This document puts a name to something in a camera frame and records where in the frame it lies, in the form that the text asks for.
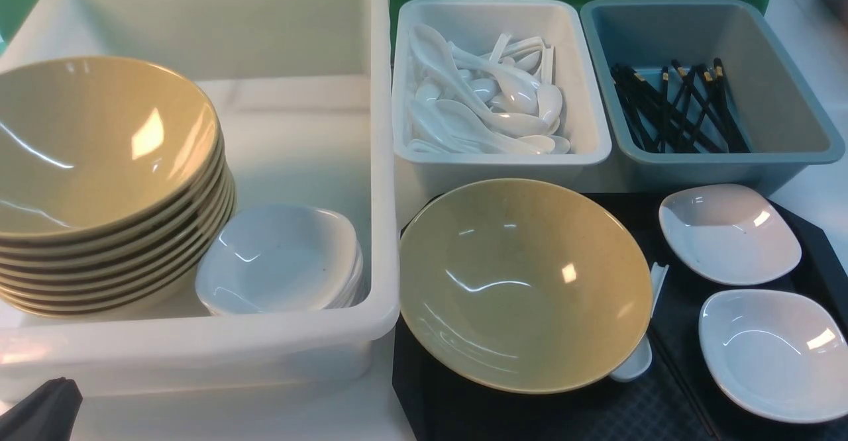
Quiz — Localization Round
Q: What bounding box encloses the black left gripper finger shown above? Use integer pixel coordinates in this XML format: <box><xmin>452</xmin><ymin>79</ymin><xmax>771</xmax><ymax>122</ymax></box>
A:
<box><xmin>1</xmin><ymin>377</ymin><xmax>83</xmax><ymax>440</ymax></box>

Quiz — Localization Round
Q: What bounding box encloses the tan noodle bowl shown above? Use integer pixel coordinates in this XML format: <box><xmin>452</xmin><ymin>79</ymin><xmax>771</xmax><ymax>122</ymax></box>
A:
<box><xmin>399</xmin><ymin>179</ymin><xmax>653</xmax><ymax>395</ymax></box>

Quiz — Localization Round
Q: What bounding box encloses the white soup spoon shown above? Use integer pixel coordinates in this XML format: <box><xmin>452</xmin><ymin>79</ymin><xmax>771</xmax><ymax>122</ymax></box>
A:
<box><xmin>609</xmin><ymin>262</ymin><xmax>668</xmax><ymax>383</ymax></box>

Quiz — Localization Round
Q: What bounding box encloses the white dish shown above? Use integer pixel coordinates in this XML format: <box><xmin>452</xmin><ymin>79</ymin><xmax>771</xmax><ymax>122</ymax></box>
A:
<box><xmin>658</xmin><ymin>183</ymin><xmax>803</xmax><ymax>287</ymax></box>
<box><xmin>698</xmin><ymin>289</ymin><xmax>847</xmax><ymax>424</ymax></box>

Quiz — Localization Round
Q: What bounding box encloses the stack of tan bowls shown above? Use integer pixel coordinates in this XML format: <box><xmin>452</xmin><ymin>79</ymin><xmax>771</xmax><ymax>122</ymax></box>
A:
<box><xmin>1</xmin><ymin>56</ymin><xmax>237</xmax><ymax>319</ymax></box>

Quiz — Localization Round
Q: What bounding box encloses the stack of white dishes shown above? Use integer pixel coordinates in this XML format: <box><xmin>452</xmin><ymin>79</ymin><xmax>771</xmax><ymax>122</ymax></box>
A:
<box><xmin>195</xmin><ymin>205</ymin><xmax>366</xmax><ymax>315</ymax></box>

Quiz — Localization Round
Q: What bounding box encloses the large white plastic tub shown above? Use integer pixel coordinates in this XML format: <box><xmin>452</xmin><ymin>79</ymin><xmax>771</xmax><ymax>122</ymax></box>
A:
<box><xmin>2</xmin><ymin>0</ymin><xmax>399</xmax><ymax>401</ymax></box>

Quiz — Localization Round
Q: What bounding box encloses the pile of white spoons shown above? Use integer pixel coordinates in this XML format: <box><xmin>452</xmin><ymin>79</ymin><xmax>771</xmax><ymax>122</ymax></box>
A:
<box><xmin>403</xmin><ymin>24</ymin><xmax>572</xmax><ymax>155</ymax></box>

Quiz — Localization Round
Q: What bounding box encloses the black serving tray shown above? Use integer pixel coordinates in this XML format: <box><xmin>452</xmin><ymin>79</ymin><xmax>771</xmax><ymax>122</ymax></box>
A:
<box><xmin>392</xmin><ymin>193</ymin><xmax>847</xmax><ymax>440</ymax></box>

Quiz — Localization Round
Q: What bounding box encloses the white spoon bin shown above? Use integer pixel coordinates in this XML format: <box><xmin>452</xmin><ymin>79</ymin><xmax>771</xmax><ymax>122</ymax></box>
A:
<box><xmin>392</xmin><ymin>0</ymin><xmax>612</xmax><ymax>209</ymax></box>

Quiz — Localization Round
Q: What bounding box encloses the pile of black chopsticks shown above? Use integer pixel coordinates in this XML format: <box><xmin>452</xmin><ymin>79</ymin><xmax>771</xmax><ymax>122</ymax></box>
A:
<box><xmin>611</xmin><ymin>58</ymin><xmax>752</xmax><ymax>154</ymax></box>

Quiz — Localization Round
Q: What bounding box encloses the blue chopstick bin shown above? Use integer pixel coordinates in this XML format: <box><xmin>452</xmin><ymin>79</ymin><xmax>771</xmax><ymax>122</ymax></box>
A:
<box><xmin>580</xmin><ymin>0</ymin><xmax>845</xmax><ymax>194</ymax></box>

